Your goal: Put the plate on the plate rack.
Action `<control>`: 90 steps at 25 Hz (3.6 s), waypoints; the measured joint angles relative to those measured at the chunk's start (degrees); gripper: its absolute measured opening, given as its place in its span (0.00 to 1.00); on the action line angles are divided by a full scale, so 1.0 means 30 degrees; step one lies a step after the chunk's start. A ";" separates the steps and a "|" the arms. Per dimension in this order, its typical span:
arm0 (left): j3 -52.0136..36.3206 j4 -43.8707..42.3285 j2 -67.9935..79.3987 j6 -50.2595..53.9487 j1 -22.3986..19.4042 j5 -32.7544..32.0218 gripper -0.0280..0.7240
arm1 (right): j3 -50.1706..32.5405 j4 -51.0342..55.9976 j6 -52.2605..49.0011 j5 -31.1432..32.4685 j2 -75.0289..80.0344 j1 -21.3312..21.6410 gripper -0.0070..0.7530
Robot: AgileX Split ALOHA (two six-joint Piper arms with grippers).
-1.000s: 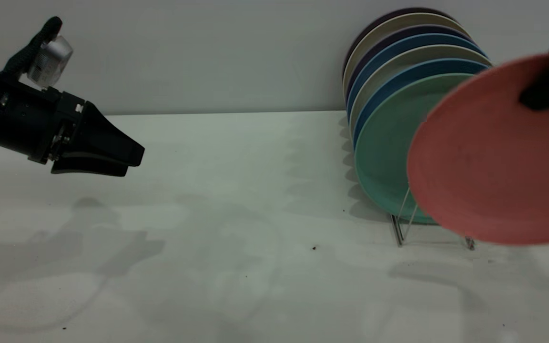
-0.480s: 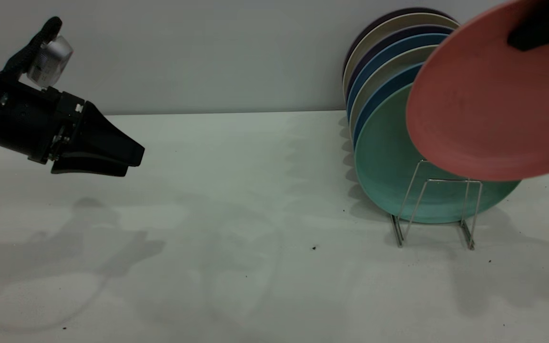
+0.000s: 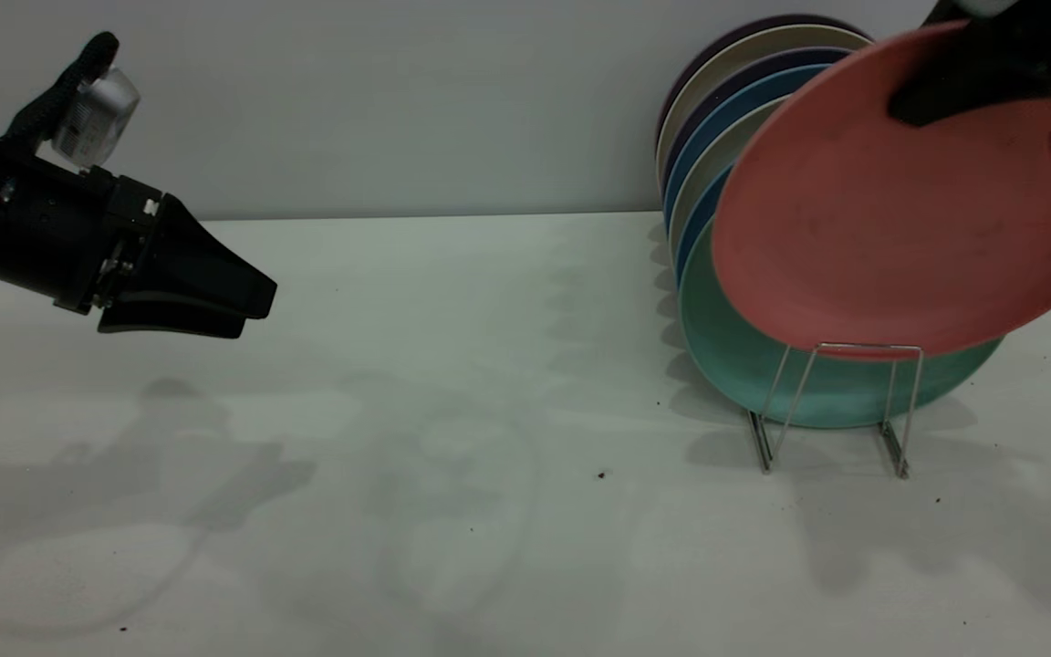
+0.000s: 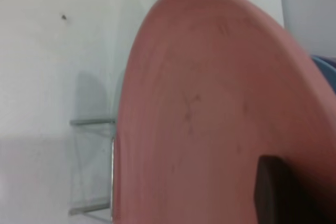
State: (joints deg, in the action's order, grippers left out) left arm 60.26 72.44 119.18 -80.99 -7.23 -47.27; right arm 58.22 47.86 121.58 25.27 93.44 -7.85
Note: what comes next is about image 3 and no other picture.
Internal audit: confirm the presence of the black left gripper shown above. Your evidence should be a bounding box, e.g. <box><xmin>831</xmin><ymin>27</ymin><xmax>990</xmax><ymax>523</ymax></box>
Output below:
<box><xmin>0</xmin><ymin>130</ymin><xmax>278</xmax><ymax>339</ymax></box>

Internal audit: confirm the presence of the pink round plate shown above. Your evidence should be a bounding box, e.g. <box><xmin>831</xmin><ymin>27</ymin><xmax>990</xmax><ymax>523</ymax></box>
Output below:
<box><xmin>711</xmin><ymin>20</ymin><xmax>1051</xmax><ymax>360</ymax></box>

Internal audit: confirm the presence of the dark purple plate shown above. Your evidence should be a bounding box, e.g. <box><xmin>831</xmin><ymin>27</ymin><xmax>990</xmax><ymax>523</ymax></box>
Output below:
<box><xmin>660</xmin><ymin>47</ymin><xmax>855</xmax><ymax>183</ymax></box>
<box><xmin>656</xmin><ymin>13</ymin><xmax>869</xmax><ymax>138</ymax></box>

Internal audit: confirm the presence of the cream plate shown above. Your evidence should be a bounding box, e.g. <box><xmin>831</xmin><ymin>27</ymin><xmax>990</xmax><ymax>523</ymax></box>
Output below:
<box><xmin>655</xmin><ymin>25</ymin><xmax>873</xmax><ymax>183</ymax></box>

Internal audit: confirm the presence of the light blue plate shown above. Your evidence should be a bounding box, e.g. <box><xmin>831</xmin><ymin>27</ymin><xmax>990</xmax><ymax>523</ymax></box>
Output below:
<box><xmin>662</xmin><ymin>64</ymin><xmax>832</xmax><ymax>229</ymax></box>

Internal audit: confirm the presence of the grey beige plate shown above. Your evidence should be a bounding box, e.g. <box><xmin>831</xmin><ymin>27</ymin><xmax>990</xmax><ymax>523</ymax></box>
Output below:
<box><xmin>669</xmin><ymin>96</ymin><xmax>786</xmax><ymax>256</ymax></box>

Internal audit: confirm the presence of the dark blue plate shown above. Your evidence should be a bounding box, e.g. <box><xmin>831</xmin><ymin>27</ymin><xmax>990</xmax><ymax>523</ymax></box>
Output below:
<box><xmin>674</xmin><ymin>164</ymin><xmax>736</xmax><ymax>275</ymax></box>

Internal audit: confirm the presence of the teal green plate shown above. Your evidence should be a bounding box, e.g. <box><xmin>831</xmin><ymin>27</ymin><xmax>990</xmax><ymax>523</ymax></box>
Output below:
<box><xmin>678</xmin><ymin>214</ymin><xmax>1005</xmax><ymax>430</ymax></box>

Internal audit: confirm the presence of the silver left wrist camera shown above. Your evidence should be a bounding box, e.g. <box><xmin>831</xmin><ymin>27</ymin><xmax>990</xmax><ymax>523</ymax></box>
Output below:
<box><xmin>51</xmin><ymin>68</ymin><xmax>141</xmax><ymax>170</ymax></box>

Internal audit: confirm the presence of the silver wire plate rack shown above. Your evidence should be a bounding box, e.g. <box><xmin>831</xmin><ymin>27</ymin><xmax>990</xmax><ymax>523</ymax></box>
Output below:
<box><xmin>748</xmin><ymin>342</ymin><xmax>925</xmax><ymax>480</ymax></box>

